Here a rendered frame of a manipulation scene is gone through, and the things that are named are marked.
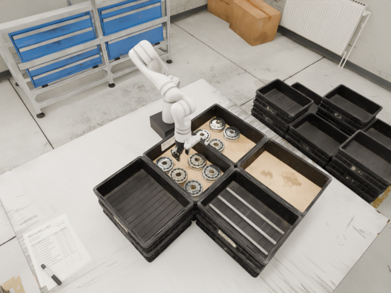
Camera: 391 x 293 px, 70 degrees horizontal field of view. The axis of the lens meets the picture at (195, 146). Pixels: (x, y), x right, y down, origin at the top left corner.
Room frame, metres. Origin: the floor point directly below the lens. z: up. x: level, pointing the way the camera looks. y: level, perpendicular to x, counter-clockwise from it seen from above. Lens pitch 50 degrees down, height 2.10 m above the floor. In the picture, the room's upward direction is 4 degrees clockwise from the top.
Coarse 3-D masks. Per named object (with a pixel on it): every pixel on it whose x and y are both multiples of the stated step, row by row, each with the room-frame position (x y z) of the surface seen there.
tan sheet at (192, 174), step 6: (168, 150) 1.02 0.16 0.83; (192, 150) 1.03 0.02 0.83; (168, 156) 0.97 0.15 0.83; (180, 156) 0.98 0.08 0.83; (186, 156) 0.98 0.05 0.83; (174, 162) 0.94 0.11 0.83; (180, 162) 0.94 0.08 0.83; (186, 162) 0.94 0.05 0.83; (186, 168) 0.90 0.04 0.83; (168, 174) 0.85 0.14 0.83; (192, 174) 0.86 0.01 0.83; (198, 174) 0.86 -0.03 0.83; (198, 180) 0.83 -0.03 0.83; (204, 180) 0.83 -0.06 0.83; (204, 186) 0.79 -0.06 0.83
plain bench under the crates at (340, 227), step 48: (192, 96) 1.67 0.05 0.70; (96, 144) 1.14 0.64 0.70; (144, 144) 1.16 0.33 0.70; (288, 144) 1.24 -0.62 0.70; (0, 192) 0.75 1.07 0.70; (48, 192) 0.77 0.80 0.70; (336, 192) 0.88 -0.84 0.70; (96, 240) 0.52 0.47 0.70; (192, 240) 0.55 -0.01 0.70; (288, 240) 0.58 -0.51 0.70; (336, 240) 0.59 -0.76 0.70; (96, 288) 0.30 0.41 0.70; (144, 288) 0.31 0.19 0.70; (192, 288) 0.32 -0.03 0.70; (240, 288) 0.34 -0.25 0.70; (288, 288) 0.35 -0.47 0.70
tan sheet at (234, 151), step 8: (200, 128) 1.21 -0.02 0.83; (208, 128) 1.21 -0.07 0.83; (216, 136) 1.15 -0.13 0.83; (240, 136) 1.17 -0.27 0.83; (232, 144) 1.10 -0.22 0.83; (240, 144) 1.10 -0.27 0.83; (248, 144) 1.10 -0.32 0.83; (224, 152) 1.03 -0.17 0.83; (232, 152) 1.03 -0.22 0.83; (240, 152) 1.04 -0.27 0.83; (232, 160) 0.97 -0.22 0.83
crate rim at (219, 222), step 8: (248, 176) 0.80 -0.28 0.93; (216, 184) 0.74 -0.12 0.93; (256, 184) 0.76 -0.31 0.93; (208, 192) 0.69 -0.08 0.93; (200, 200) 0.65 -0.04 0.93; (280, 200) 0.68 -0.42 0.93; (200, 208) 0.62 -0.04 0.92; (288, 208) 0.64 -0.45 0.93; (208, 216) 0.58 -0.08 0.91; (224, 224) 0.54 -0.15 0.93; (296, 224) 0.56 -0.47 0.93; (232, 232) 0.50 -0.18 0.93; (288, 232) 0.52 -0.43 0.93; (240, 240) 0.47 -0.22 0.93; (248, 248) 0.44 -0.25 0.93; (256, 256) 0.41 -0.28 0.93; (272, 256) 0.41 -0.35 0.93; (264, 264) 0.38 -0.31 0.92
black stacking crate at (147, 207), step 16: (128, 176) 0.81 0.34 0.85; (144, 176) 0.83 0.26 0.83; (160, 176) 0.78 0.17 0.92; (112, 192) 0.72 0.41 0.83; (128, 192) 0.73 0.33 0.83; (144, 192) 0.73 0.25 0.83; (160, 192) 0.74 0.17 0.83; (176, 192) 0.70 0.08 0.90; (128, 208) 0.64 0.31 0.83; (144, 208) 0.64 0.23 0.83; (160, 208) 0.65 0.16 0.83; (176, 208) 0.65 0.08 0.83; (144, 224) 0.56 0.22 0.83; (160, 224) 0.56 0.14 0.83; (176, 224) 0.56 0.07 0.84; (144, 240) 0.48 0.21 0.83; (160, 240) 0.48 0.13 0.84
